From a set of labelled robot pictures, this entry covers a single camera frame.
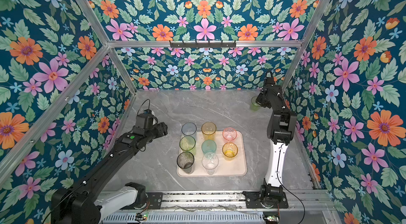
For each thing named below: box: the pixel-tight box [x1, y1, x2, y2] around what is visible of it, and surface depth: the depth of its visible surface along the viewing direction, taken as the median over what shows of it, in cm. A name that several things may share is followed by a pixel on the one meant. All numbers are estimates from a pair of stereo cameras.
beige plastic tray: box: [177, 130, 248, 177], surface depth 86 cm
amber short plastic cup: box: [222, 142, 239, 162], surface depth 84 cm
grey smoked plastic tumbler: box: [176, 151, 195, 174], surface depth 77 cm
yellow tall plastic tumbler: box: [200, 121, 217, 142], surface depth 86 cm
